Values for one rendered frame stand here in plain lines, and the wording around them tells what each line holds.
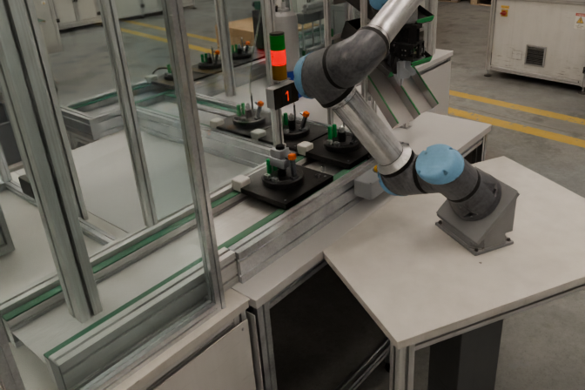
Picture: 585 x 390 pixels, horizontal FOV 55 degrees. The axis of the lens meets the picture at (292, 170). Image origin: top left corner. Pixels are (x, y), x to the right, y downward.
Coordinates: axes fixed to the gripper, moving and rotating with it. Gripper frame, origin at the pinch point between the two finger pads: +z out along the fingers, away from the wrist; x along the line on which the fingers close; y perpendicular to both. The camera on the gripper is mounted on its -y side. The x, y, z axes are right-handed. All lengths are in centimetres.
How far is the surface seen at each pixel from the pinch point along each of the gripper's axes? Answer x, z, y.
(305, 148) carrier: -16.9, 24.8, -28.5
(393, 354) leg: -67, 46, 40
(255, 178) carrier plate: -43, 26, -28
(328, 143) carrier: -10.7, 23.6, -22.4
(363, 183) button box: -23.9, 27.6, 1.9
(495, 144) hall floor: 241, 123, -55
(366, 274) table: -54, 37, 23
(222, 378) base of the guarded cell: -93, 56, 4
